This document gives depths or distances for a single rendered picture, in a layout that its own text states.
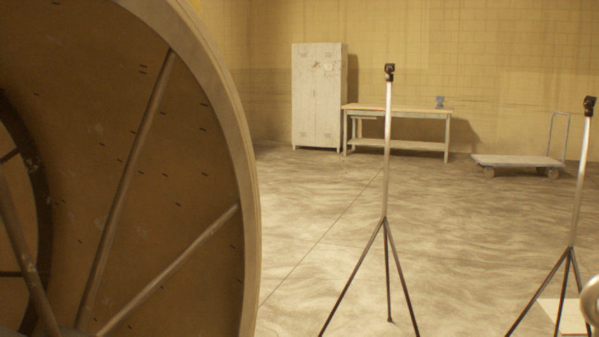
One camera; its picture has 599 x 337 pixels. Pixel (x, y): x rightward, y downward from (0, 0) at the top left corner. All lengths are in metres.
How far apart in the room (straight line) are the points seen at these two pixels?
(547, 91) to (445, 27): 2.14
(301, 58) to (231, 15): 2.32
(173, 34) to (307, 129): 7.08
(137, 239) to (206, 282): 0.33
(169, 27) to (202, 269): 0.91
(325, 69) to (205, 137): 6.56
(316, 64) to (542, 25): 4.00
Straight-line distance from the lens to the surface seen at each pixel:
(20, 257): 0.82
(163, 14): 1.04
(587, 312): 0.55
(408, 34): 8.56
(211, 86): 1.19
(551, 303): 3.27
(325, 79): 7.89
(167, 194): 1.64
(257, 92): 9.43
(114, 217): 0.95
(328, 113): 7.91
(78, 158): 1.87
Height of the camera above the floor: 1.46
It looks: 13 degrees down
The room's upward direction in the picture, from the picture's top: straight up
